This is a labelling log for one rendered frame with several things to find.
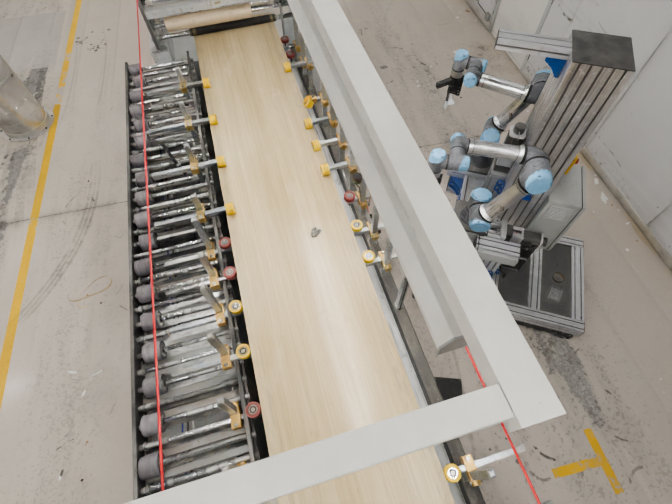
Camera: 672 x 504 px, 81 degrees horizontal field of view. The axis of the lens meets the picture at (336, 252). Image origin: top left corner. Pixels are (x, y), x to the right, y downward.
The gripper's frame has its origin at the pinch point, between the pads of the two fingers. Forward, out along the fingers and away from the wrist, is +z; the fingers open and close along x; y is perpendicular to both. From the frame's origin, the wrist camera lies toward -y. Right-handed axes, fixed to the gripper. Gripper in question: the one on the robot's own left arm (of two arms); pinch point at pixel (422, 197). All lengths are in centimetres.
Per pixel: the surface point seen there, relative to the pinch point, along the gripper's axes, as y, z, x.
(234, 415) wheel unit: -68, 49, -132
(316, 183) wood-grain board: -74, 42, 27
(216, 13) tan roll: -222, 23, 180
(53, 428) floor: -214, 132, -173
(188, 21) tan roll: -243, 25, 165
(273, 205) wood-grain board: -96, 42, 0
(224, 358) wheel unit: -85, 46, -106
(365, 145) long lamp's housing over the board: -17, -106, -77
